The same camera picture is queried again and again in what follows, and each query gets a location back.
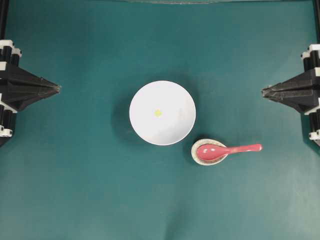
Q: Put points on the left black frame post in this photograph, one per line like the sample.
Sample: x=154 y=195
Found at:
x=4 y=8

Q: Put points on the right black frame post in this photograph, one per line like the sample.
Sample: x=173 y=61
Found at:
x=316 y=9

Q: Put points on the yellow hexagonal prism block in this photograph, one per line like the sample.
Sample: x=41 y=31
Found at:
x=158 y=113

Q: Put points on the pink ceramic spoon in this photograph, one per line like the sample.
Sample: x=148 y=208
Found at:
x=210 y=152

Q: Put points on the white round bowl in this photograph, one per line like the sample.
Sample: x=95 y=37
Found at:
x=178 y=113

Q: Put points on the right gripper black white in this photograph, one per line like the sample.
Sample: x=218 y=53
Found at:
x=291 y=93

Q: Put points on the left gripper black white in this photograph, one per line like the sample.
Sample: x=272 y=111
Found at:
x=11 y=102

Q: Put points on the black frame post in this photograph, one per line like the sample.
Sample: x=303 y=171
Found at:
x=316 y=9
x=4 y=8

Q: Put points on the small speckled spoon rest dish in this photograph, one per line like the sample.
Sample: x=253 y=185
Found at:
x=205 y=141

